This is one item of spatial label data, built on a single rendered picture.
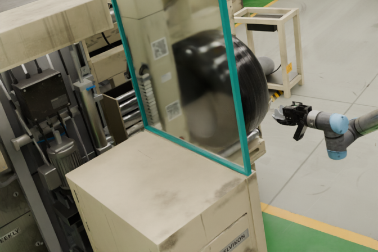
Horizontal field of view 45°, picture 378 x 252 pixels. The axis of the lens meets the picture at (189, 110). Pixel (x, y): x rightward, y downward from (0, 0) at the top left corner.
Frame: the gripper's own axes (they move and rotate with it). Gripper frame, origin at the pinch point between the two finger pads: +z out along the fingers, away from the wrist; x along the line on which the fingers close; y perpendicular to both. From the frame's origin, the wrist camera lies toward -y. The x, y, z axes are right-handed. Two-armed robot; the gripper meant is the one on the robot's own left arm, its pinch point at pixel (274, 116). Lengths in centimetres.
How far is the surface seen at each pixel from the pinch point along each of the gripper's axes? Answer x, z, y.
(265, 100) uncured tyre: -4.5, 8.1, 4.9
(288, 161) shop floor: -95, 91, -100
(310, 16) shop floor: -395, 286, -75
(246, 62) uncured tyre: -0.6, 11.0, 24.8
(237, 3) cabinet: -349, 376, -38
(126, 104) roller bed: 34, 66, 13
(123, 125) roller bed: 39, 67, 3
